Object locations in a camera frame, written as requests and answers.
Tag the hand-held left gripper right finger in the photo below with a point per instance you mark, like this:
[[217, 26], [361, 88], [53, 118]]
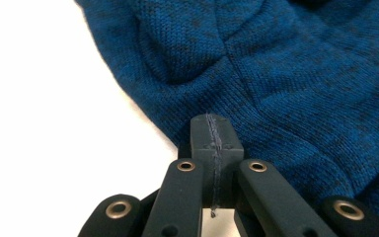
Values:
[[230, 151]]

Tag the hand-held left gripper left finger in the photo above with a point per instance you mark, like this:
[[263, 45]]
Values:
[[202, 148]]

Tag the dark blue knit sweater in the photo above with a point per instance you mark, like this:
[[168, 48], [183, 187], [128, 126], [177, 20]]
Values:
[[292, 98]]

